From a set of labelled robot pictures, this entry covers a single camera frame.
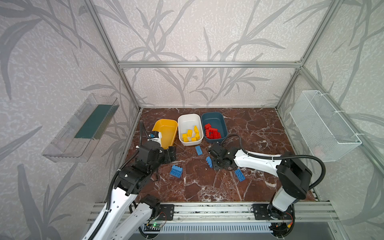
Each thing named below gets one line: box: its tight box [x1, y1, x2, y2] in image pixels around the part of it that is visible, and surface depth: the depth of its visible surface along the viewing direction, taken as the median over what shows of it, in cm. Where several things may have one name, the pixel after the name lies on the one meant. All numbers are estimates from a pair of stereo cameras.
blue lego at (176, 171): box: [170, 165, 183, 179], surface depth 88 cm
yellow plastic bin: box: [151, 119, 178, 150], surface depth 107 cm
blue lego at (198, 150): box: [195, 145, 203, 156], surface depth 98 cm
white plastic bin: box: [177, 113, 204, 147], surface depth 110 cm
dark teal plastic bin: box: [201, 111, 228, 144], surface depth 111 cm
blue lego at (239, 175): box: [234, 169, 246, 182], surface depth 86 cm
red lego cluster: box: [205, 123, 222, 139], surface depth 104 cm
